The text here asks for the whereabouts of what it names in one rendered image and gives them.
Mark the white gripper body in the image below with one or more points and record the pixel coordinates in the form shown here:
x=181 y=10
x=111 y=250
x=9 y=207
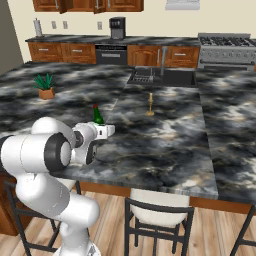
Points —
x=106 y=130

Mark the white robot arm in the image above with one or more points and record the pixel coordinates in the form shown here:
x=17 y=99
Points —
x=36 y=153

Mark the green beer bottle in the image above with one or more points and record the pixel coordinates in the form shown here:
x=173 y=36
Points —
x=97 y=116

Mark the candle on brass holder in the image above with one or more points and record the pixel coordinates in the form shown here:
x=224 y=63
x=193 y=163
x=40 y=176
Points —
x=150 y=106

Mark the potted green plant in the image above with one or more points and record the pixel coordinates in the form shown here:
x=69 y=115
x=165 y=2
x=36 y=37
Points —
x=45 y=87

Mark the black dishwasher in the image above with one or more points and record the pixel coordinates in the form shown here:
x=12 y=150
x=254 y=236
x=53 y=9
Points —
x=111 y=55

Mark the black sink basin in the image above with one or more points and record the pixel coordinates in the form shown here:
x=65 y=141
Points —
x=176 y=77

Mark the wooden base cabinets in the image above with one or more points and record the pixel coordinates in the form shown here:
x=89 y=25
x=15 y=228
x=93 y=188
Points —
x=61 y=52
x=181 y=56

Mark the grey sink tap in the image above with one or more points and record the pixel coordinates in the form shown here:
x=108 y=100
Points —
x=163 y=60

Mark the black stool, cream seat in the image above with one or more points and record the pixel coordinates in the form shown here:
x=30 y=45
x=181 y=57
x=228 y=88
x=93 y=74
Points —
x=20 y=213
x=158 y=213
x=245 y=230

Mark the black coffee machine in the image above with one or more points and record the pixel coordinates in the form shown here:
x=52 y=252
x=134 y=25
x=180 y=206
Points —
x=117 y=27

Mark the paper towel holder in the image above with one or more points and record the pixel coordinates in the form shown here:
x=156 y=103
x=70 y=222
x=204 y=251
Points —
x=38 y=27

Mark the steel range cooker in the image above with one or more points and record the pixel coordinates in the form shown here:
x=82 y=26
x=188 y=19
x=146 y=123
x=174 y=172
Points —
x=226 y=50

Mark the white range hood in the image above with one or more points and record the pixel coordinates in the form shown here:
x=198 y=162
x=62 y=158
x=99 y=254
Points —
x=182 y=4

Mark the grey wall socket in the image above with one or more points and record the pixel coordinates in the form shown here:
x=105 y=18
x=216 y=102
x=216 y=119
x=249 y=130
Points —
x=100 y=25
x=53 y=25
x=65 y=25

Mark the wooden wall cabinets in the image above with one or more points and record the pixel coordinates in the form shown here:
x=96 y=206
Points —
x=83 y=5

